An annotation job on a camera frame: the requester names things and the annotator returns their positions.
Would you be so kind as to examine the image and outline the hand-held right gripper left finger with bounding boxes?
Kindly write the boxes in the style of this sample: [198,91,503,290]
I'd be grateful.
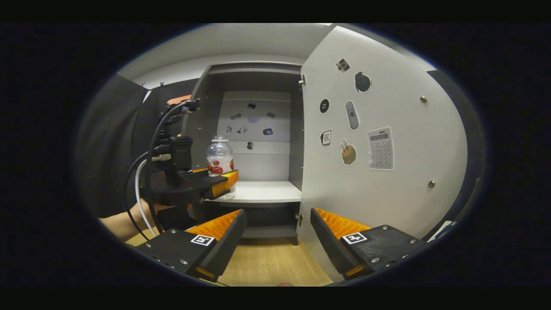
[131,209,248,282]

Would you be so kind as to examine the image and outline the grey cabinet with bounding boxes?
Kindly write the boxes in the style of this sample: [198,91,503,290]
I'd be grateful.
[181,62,305,246]

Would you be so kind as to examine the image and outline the black backdrop cloth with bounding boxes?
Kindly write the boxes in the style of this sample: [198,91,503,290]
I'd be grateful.
[75,73,201,218]

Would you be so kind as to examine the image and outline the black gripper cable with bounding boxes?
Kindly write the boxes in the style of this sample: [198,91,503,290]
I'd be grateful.
[124,151,150,242]

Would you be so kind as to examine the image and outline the clear bottle with red label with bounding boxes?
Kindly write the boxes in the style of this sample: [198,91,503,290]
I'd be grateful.
[206,136,236,201]

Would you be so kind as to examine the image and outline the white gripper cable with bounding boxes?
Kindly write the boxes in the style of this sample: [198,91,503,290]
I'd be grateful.
[135,158,160,237]

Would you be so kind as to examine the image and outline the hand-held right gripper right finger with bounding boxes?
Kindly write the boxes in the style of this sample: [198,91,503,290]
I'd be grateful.
[310,208,427,280]

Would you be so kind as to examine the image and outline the white cabinet door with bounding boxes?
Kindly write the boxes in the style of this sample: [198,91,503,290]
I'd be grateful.
[296,25,469,282]

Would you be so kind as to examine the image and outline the white cabinet shelf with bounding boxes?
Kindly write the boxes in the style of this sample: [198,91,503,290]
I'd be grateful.
[207,181,302,204]

